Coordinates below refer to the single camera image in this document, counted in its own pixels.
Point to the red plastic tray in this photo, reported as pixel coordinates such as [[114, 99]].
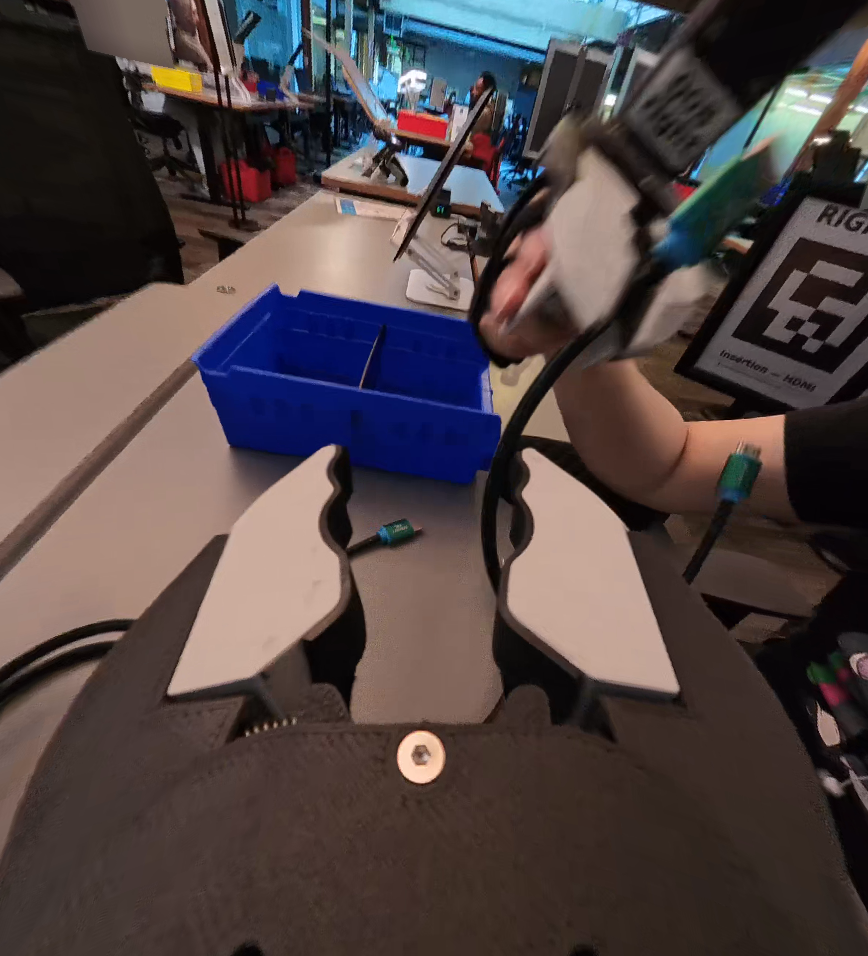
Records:
[[423, 125]]

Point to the black office chair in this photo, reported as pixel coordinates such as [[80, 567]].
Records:
[[53, 149]]

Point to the black framed marker sign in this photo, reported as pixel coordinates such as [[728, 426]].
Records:
[[815, 299]]

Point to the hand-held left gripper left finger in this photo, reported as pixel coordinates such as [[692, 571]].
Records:
[[270, 590]]

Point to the red office chair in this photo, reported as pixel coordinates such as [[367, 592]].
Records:
[[488, 160]]

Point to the black device with green display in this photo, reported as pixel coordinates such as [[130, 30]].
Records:
[[441, 203]]

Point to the blue and white paper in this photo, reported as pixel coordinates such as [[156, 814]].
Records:
[[363, 207]]

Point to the person's black shirt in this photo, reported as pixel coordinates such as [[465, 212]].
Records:
[[852, 463]]

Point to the blue plastic bin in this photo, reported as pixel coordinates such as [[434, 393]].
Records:
[[329, 418]]

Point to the yellow plastic bin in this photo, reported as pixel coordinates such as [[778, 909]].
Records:
[[176, 78]]

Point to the silver desk stand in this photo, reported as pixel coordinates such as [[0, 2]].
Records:
[[434, 287]]

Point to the person's right hand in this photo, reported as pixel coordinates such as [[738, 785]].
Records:
[[527, 299]]

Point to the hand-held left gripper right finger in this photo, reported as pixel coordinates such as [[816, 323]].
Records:
[[583, 590]]

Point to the person's patterned pants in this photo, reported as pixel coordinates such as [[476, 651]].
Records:
[[867, 709]]

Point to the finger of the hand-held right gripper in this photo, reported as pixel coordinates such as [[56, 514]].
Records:
[[665, 314], [594, 239]]

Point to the person's right forearm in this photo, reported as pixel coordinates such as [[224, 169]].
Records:
[[628, 433]]

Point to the red plastic bin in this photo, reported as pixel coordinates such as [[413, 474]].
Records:
[[283, 166], [247, 183]]

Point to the thin black panel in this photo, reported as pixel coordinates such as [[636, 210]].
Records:
[[449, 164]]

